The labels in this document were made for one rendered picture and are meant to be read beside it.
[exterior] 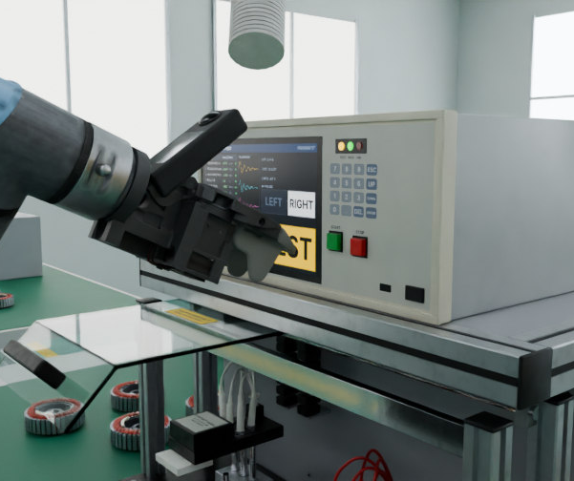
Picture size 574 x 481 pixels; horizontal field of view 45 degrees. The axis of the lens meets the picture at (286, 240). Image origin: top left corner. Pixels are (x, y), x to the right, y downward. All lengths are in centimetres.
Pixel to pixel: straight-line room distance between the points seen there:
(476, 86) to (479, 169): 774
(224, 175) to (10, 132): 44
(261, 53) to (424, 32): 625
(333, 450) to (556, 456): 40
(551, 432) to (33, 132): 52
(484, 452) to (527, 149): 33
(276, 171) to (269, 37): 116
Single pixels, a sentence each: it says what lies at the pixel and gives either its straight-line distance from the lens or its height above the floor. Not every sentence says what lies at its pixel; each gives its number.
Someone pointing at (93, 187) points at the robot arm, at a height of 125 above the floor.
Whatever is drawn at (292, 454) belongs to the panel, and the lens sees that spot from 111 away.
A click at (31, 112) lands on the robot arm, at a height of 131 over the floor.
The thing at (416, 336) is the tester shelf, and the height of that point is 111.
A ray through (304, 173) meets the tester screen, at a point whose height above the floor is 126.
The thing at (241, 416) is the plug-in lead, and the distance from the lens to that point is 97.
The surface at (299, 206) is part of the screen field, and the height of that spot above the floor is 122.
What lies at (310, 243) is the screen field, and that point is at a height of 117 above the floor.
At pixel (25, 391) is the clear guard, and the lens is 84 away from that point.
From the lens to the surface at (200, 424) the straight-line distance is 95.
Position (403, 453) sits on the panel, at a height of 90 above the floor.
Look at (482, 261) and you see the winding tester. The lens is 73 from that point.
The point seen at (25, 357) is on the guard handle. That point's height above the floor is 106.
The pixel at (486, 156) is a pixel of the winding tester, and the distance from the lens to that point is 72.
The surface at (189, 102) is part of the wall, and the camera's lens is 612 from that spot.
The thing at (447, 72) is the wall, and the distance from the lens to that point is 848.
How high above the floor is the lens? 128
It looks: 7 degrees down
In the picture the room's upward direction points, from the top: straight up
